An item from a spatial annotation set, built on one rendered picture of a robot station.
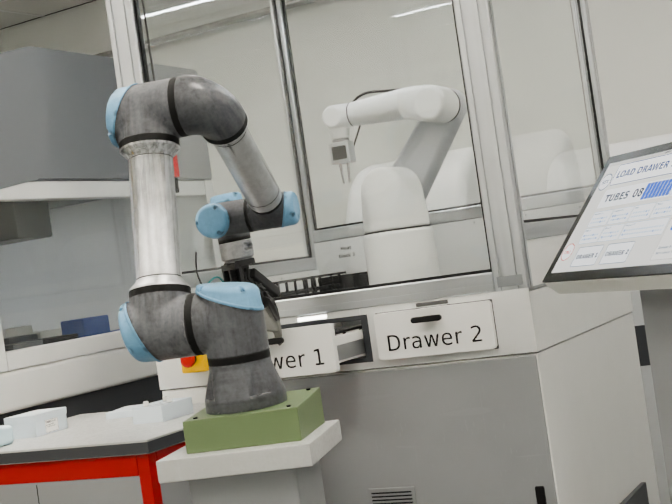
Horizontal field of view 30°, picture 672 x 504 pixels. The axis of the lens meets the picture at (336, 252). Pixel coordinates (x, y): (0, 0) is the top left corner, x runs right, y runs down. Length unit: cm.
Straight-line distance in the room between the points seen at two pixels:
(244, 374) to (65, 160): 151
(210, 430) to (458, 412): 84
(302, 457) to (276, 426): 8
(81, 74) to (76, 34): 397
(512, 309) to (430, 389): 28
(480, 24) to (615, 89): 319
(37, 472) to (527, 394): 109
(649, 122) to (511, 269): 321
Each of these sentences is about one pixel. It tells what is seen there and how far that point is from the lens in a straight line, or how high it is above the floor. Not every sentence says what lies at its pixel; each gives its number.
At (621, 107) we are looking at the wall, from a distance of 602.
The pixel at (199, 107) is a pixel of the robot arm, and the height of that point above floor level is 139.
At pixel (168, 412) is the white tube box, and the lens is 291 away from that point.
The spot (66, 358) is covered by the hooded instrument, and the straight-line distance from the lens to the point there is 354.
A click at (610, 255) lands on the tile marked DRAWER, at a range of 241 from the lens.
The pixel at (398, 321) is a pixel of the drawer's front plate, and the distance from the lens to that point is 293.
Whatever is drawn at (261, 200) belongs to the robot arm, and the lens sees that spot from 263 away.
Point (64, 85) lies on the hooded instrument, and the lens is 371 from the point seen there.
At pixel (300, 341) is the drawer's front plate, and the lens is 285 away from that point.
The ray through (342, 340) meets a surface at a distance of 290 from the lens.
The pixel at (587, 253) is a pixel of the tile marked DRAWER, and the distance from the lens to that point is 250.
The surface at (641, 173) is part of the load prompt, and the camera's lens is 252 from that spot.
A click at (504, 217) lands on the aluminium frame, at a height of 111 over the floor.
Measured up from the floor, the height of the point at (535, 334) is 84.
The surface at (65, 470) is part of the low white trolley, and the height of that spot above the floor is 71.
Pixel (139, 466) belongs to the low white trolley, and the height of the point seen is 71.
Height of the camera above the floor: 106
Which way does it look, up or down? 1 degrees up
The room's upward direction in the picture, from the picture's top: 8 degrees counter-clockwise
